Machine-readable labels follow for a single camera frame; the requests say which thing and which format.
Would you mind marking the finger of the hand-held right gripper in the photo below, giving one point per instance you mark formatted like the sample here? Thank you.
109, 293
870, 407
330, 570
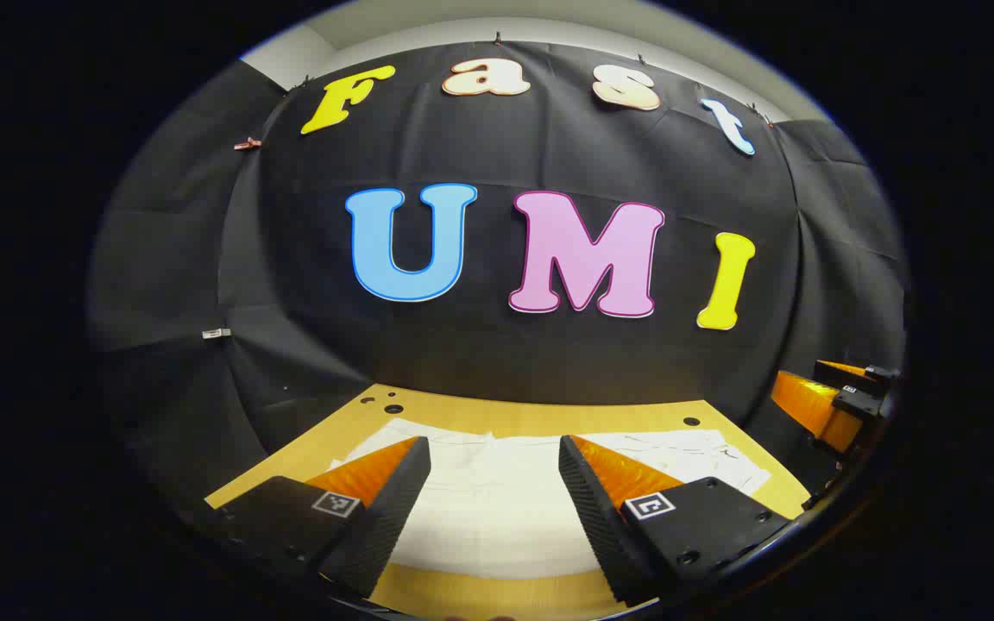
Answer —
812, 405
859, 375

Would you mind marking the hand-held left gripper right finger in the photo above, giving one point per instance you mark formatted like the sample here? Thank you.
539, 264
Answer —
600, 517

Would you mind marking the copper clip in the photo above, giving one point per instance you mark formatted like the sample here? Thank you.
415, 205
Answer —
248, 144

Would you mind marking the white jeans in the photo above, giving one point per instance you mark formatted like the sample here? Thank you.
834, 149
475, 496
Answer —
497, 509

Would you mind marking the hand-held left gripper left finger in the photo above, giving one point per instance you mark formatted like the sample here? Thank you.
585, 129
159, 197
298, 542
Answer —
389, 509

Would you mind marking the black backdrop cloth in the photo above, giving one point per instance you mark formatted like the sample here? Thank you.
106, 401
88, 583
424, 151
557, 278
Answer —
480, 354

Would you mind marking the white clip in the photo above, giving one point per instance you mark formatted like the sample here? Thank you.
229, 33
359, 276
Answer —
217, 333

